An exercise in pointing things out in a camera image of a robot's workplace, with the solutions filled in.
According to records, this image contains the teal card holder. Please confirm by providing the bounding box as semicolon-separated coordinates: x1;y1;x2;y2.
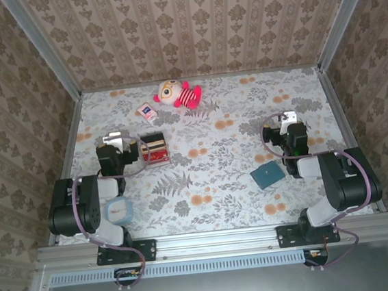
248;160;287;192

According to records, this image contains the red plastic card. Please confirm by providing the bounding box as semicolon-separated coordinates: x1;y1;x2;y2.
142;149;170;166

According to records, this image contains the red and gold box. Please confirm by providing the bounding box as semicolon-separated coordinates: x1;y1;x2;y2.
139;131;172;168

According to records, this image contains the small pink paper box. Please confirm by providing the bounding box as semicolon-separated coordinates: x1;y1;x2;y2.
135;102;158;126

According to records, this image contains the pink striped plush toy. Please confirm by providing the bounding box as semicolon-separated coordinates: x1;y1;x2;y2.
151;77;204;114

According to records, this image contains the floral table cover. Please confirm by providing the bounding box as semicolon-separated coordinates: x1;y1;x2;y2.
43;64;376;247

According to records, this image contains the grey metal panel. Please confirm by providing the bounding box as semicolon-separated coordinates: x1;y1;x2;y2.
16;238;388;291

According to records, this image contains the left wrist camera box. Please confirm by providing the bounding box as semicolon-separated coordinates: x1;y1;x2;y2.
101;131;125;154

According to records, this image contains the aluminium table side rail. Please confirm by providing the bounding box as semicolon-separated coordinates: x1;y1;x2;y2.
34;92;97;246
317;62;387;218

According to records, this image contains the aluminium table end rail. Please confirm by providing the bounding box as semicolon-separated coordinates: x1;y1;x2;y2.
80;64;322;94

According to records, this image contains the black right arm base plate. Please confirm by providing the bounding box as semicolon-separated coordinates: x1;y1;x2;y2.
275;220;341;249

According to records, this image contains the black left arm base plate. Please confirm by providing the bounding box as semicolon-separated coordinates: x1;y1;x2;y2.
96;238;157;267

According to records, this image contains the black cable connector box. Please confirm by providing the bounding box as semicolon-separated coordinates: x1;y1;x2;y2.
302;246;330;267
114;265;147;287

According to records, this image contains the aluminium frame post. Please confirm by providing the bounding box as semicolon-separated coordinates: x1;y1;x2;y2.
311;0;386;73
0;0;83;104

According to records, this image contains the aluminium mounting rail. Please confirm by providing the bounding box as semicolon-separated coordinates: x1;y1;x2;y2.
35;212;388;273

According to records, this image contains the slotted grey cable duct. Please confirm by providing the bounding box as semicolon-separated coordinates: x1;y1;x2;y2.
49;249;308;288

